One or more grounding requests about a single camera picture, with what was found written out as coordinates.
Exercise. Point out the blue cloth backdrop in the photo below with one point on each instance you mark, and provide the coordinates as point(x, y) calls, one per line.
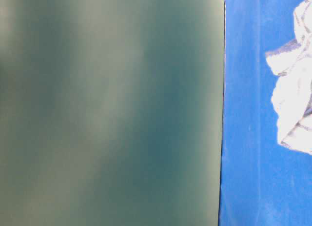
point(262, 183)

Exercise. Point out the white blue-striped towel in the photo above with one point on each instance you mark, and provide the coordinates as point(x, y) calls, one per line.
point(292, 95)

